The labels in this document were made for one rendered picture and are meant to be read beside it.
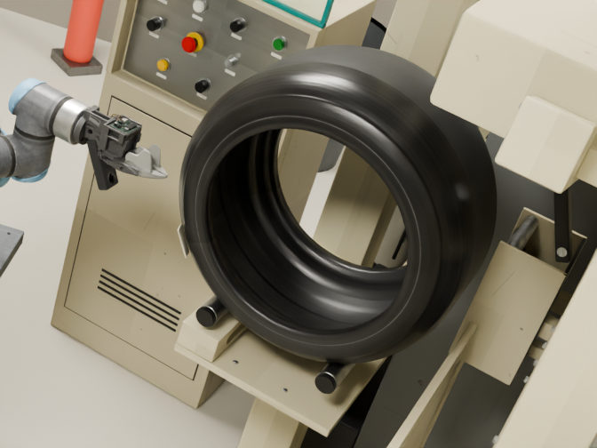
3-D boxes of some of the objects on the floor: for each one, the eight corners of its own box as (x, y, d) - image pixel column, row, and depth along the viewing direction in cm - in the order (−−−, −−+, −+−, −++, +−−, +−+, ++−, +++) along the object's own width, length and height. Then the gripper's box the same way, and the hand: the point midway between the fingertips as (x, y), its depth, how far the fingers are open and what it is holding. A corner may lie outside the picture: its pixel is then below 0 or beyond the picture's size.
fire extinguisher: (107, 64, 511) (132, -50, 483) (94, 84, 491) (119, -33, 462) (58, 48, 510) (80, -67, 481) (42, 68, 489) (64, -51, 461)
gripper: (75, 112, 229) (162, 157, 224) (100, 100, 237) (184, 143, 231) (68, 148, 233) (152, 193, 228) (93, 134, 241) (175, 178, 236)
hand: (160, 177), depth 232 cm, fingers closed
